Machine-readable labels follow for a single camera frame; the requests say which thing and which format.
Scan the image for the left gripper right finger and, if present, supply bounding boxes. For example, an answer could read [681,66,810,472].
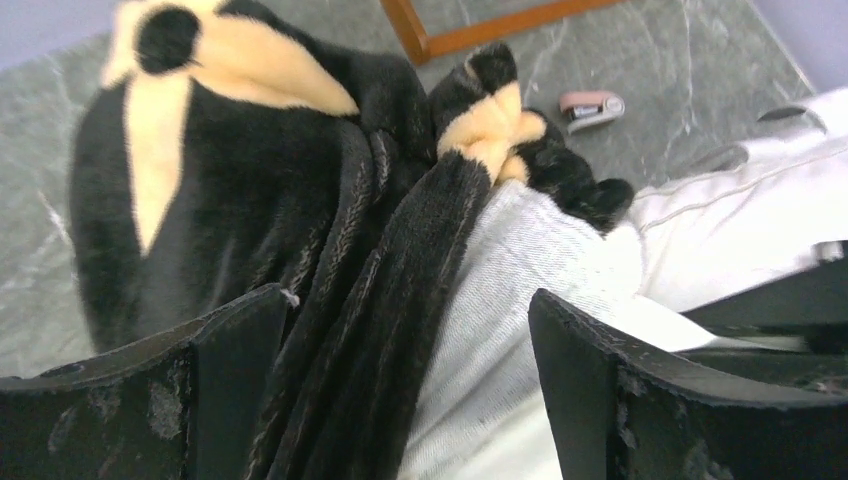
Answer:
[529,290,847,479]

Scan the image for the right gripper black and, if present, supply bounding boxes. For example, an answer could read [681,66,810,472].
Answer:
[684,259,847,391]

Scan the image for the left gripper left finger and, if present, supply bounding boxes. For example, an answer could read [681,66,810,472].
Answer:
[1,285,288,480]

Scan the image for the white pillow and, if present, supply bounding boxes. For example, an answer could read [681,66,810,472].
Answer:
[399,89,847,479]

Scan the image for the black pillowcase with beige flowers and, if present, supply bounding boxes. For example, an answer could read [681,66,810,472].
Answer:
[69,1,634,479]

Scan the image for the wooden shelf rack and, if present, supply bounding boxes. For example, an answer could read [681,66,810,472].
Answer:
[380,0,618,66]

